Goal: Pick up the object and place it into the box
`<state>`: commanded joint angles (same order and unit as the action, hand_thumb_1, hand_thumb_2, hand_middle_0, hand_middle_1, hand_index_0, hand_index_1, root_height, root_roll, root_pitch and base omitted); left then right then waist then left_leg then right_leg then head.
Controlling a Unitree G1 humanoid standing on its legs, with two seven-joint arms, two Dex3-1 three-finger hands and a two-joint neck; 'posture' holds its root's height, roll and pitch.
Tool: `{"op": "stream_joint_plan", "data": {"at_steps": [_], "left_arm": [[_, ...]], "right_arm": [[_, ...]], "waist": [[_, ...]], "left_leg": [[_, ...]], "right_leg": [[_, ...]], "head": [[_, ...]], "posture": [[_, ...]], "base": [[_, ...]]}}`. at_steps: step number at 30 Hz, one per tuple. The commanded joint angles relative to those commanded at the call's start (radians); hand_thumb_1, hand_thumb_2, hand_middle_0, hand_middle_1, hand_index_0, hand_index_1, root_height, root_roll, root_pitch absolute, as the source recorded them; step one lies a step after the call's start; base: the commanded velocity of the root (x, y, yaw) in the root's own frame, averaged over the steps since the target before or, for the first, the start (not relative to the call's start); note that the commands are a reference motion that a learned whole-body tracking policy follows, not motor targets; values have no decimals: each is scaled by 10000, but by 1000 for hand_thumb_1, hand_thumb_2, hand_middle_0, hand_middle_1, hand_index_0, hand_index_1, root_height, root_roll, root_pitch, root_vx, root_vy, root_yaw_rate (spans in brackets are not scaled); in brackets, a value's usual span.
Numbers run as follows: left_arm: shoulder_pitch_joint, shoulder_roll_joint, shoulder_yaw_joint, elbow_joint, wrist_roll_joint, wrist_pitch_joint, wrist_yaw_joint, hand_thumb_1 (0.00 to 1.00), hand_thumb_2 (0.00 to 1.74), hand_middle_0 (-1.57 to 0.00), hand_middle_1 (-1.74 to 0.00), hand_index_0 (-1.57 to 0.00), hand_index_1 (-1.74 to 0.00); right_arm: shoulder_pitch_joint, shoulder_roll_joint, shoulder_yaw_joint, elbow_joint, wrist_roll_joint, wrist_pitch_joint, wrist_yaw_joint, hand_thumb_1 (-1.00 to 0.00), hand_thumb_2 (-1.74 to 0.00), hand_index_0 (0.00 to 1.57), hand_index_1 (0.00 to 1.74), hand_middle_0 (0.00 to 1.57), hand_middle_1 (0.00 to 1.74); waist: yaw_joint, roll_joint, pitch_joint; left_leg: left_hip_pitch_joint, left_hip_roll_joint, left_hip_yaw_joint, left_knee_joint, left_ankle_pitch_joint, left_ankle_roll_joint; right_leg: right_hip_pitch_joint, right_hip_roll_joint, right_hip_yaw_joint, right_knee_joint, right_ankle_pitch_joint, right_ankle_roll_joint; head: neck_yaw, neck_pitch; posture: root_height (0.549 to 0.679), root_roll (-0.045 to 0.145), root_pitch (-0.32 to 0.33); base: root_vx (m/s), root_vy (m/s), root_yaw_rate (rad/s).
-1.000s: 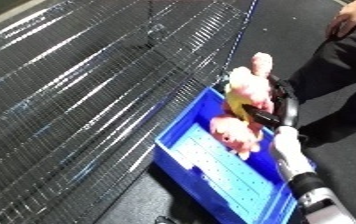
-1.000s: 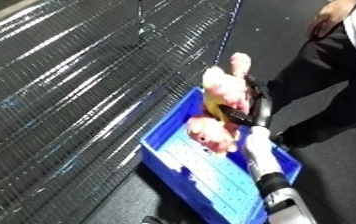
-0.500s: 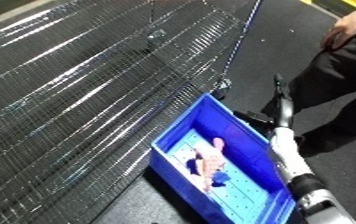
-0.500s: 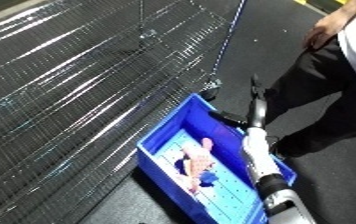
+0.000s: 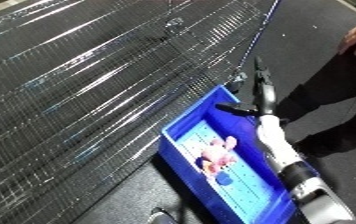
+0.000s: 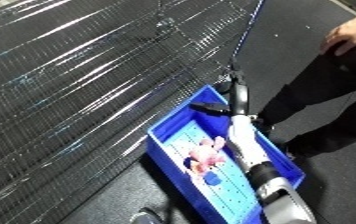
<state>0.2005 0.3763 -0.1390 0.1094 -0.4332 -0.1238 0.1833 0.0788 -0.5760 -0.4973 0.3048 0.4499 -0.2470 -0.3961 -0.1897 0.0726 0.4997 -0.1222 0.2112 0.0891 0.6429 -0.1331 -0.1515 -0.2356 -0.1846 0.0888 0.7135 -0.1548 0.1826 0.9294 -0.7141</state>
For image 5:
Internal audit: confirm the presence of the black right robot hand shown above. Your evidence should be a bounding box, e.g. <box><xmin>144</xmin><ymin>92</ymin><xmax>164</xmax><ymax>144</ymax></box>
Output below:
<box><xmin>213</xmin><ymin>56</ymin><xmax>282</xmax><ymax>118</ymax></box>

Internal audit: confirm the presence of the pink soft toy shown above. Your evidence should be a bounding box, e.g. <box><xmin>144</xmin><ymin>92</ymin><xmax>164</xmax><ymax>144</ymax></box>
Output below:
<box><xmin>193</xmin><ymin>135</ymin><xmax>241</xmax><ymax>186</ymax></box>

